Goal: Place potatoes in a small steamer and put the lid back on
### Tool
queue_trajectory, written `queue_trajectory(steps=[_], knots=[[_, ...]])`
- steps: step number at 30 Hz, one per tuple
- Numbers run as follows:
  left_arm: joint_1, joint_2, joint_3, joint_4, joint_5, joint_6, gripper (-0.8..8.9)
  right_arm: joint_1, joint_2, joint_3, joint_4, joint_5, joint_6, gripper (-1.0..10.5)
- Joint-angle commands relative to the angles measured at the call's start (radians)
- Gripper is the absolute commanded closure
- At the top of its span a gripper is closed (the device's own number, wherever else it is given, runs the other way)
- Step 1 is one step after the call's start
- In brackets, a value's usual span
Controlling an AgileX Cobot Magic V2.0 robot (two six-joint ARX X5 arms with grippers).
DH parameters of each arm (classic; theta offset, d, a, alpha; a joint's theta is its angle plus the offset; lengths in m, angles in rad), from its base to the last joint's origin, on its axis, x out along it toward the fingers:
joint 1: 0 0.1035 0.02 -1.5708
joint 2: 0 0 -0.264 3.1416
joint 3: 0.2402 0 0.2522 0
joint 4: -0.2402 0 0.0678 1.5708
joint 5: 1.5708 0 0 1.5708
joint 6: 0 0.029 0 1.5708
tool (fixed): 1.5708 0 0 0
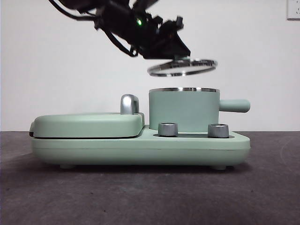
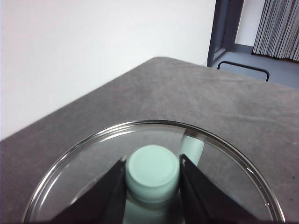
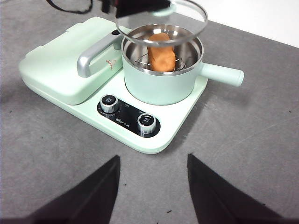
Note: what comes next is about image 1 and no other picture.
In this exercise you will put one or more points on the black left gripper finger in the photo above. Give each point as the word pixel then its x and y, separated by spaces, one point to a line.
pixel 175 50

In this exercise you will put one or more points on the glass lid with green knob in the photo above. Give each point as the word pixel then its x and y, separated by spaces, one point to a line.
pixel 182 65

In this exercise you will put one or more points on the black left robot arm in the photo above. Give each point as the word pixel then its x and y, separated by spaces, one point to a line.
pixel 122 23

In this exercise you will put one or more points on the silver control knob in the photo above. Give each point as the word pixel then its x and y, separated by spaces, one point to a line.
pixel 218 130
pixel 168 129

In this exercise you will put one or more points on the green breakfast machine base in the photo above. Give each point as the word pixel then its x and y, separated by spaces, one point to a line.
pixel 199 150

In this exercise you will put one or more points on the green griddle cover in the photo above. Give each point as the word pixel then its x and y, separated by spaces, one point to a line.
pixel 82 125

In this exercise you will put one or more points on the white wall socket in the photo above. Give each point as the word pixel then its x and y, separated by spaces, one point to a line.
pixel 294 9

